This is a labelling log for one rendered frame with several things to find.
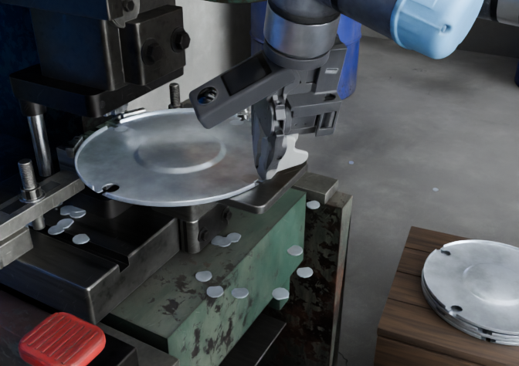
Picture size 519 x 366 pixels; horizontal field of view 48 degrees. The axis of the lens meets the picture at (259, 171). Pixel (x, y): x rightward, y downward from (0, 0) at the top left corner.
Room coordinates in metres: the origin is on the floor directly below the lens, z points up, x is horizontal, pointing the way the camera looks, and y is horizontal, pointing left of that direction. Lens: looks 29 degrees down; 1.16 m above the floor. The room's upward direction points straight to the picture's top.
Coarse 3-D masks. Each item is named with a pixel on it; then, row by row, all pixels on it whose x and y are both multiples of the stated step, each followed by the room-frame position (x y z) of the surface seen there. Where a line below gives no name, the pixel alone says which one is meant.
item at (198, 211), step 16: (288, 176) 0.67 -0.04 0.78; (256, 192) 0.63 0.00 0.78; (272, 192) 0.63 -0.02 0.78; (160, 208) 0.69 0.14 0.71; (176, 208) 0.68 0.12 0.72; (192, 208) 0.67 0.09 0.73; (208, 208) 0.70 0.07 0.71; (224, 208) 0.73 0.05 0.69; (240, 208) 0.61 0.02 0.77; (256, 208) 0.60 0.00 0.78; (192, 224) 0.67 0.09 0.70; (208, 224) 0.70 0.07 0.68; (224, 224) 0.74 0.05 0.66; (192, 240) 0.67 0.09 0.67; (208, 240) 0.70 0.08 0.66
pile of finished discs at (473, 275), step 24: (480, 240) 1.07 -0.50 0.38; (432, 264) 0.99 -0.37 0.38; (456, 264) 0.99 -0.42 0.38; (480, 264) 0.98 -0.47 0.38; (504, 264) 0.99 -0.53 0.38; (432, 288) 0.91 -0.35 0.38; (456, 288) 0.91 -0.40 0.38; (480, 288) 0.91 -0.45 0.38; (504, 288) 0.91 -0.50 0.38; (456, 312) 0.85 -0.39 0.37; (480, 312) 0.84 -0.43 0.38; (504, 312) 0.84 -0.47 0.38; (480, 336) 0.80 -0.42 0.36; (504, 336) 0.79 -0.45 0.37
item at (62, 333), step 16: (48, 320) 0.42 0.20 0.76; (64, 320) 0.42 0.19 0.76; (80, 320) 0.42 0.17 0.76; (32, 336) 0.40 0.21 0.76; (48, 336) 0.40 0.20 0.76; (64, 336) 0.40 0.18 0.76; (80, 336) 0.40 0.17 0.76; (96, 336) 0.40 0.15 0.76; (32, 352) 0.38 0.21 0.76; (48, 352) 0.38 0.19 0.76; (64, 352) 0.38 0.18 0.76; (80, 352) 0.38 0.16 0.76; (96, 352) 0.39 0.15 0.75
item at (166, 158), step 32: (128, 128) 0.82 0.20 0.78; (160, 128) 0.82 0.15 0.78; (192, 128) 0.82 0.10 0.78; (224, 128) 0.82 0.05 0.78; (96, 160) 0.71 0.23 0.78; (128, 160) 0.71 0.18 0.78; (160, 160) 0.70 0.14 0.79; (192, 160) 0.70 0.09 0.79; (224, 160) 0.71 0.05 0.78; (128, 192) 0.62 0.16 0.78; (160, 192) 0.62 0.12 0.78; (192, 192) 0.62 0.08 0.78; (224, 192) 0.62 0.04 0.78
